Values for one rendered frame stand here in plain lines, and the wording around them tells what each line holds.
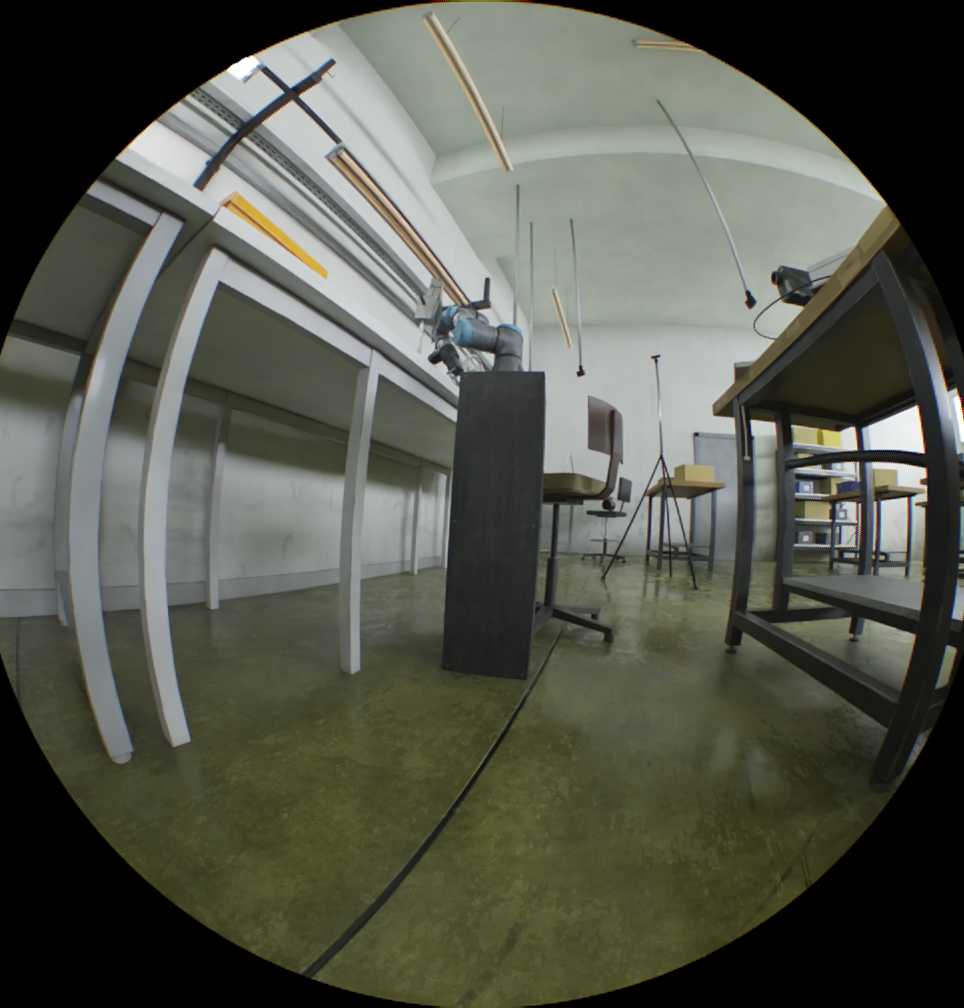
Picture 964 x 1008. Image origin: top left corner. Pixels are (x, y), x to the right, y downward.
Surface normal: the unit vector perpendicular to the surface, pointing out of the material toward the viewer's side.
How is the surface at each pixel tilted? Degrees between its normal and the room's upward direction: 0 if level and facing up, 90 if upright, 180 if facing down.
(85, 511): 90
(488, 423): 90
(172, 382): 90
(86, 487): 90
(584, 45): 180
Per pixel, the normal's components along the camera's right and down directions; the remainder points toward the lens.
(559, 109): -0.06, 1.00
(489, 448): -0.18, -0.06
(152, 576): 0.94, 0.04
